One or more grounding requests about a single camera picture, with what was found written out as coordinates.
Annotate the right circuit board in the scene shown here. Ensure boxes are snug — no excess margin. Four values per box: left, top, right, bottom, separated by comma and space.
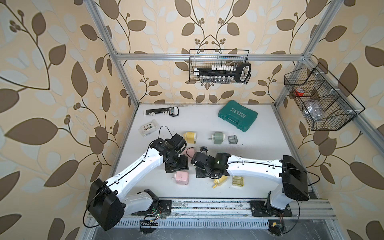
268, 221, 285, 236

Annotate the black wire basket back wall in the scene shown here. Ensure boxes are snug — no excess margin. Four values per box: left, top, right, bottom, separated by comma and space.
189, 49, 252, 85

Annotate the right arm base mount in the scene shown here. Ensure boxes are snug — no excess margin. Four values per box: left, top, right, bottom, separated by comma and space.
249, 192, 293, 217

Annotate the green plastic tool case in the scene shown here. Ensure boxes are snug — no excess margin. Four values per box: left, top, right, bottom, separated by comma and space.
218, 100, 258, 133

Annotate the pink pencil sharpener row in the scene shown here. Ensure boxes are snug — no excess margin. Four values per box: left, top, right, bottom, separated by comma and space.
172, 171, 190, 186
186, 148, 196, 160

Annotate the clear bag of coins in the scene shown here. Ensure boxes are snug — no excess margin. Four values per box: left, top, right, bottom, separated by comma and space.
139, 120, 160, 137

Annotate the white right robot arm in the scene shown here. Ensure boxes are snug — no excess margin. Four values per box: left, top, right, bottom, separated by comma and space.
191, 152, 309, 210

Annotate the yellow clear tray front row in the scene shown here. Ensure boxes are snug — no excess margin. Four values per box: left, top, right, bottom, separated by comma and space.
232, 176, 244, 188

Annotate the black socket rail in basket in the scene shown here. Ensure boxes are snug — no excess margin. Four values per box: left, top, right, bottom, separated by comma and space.
192, 63, 252, 85

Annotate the pink pencil sharpener front row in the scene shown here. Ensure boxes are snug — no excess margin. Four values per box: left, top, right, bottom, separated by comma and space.
172, 171, 190, 186

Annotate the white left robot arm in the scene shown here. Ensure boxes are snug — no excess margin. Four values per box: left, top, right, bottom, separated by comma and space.
86, 134, 189, 231

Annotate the yellow pencil sharpener row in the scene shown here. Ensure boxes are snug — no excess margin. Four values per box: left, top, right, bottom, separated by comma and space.
183, 132, 197, 144
213, 176, 228, 189

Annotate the aluminium front rail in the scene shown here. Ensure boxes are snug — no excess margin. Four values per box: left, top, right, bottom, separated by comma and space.
157, 198, 337, 221

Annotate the green pencil sharpener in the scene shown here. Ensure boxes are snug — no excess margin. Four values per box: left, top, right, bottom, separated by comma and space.
209, 132, 226, 145

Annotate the yellow pencil sharpener front row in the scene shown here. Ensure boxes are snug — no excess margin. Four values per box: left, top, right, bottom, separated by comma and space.
213, 176, 228, 189

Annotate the left circuit board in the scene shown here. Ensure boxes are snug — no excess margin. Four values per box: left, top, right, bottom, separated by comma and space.
140, 220, 159, 235

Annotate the clear grey sharpener tray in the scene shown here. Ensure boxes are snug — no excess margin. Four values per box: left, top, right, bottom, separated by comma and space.
228, 135, 238, 145

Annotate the circuit board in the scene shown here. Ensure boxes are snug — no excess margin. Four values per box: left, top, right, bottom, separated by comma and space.
268, 221, 285, 236
140, 220, 159, 235

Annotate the yellow pencil sharpener back row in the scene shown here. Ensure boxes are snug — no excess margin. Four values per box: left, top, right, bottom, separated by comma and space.
183, 132, 197, 144

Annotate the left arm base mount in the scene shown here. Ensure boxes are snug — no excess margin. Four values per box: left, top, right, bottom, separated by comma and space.
131, 189, 172, 219

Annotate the black wire basket right wall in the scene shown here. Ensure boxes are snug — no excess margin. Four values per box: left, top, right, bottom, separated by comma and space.
284, 63, 366, 131

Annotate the clear plastic bag in basket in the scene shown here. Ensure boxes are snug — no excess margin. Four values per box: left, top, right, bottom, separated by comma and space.
304, 100, 325, 121

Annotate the black wire basket wall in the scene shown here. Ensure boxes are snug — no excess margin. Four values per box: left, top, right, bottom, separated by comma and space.
189, 49, 252, 85
284, 63, 366, 131

